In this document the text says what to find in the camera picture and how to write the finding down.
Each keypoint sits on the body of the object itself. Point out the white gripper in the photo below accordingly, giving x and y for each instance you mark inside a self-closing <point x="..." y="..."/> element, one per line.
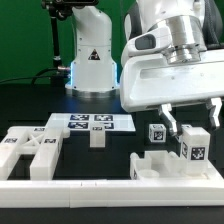
<point x="149" y="81"/>

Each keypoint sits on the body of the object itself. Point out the white chair seat part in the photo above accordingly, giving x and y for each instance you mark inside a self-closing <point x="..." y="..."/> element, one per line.
<point x="162" y="164"/>

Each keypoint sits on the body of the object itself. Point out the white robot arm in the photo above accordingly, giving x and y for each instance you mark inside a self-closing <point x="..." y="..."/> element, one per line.
<point x="172" y="57"/>

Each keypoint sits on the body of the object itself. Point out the white chair backrest part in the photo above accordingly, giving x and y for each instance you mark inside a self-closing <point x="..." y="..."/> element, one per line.
<point x="43" y="143"/>

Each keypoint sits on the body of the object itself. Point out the white U-shaped obstacle fence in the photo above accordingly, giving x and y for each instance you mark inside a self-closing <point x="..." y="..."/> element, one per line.
<point x="110" y="193"/>

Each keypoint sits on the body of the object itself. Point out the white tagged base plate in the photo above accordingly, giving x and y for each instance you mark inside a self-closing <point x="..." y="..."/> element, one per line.
<point x="82" y="122"/>

